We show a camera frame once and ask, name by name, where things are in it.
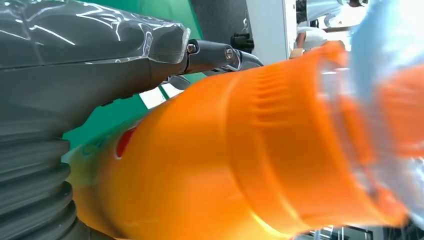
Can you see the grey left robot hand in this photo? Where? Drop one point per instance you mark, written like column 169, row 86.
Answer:
column 82, row 66

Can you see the orange detergent bottle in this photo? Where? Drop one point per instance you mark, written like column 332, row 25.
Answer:
column 215, row 149

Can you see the black items by cabinet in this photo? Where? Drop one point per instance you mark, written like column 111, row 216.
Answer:
column 242, row 43

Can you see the white cabinet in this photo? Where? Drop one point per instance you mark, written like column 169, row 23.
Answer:
column 271, row 30

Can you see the person seated in background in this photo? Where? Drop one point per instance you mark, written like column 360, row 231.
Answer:
column 311, row 36

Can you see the person standing bent over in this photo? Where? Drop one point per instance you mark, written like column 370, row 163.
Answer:
column 323, row 11

